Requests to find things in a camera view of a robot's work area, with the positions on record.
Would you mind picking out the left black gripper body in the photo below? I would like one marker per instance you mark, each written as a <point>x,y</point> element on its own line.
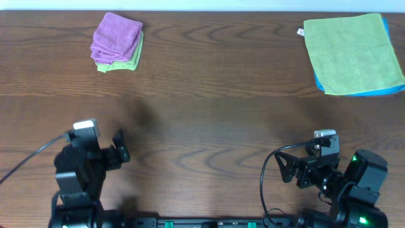
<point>111,154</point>

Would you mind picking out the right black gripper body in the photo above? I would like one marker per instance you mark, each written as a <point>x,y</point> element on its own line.
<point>301,171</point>

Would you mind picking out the purple microfiber cloth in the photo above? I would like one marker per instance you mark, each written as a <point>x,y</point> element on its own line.
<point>116,35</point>

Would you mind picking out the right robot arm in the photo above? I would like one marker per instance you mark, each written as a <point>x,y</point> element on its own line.
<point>353,194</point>

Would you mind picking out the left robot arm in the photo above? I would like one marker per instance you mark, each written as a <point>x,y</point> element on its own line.
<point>81,168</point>

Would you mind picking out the folded green cloth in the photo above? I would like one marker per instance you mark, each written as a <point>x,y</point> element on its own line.
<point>131,64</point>

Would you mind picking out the folded purple cloth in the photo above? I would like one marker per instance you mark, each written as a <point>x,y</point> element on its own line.
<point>108,58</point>

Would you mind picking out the flat green cloth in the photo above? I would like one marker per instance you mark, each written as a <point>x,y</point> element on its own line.
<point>353,56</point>

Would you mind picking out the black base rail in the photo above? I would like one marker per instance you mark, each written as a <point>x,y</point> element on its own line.
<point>151,222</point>

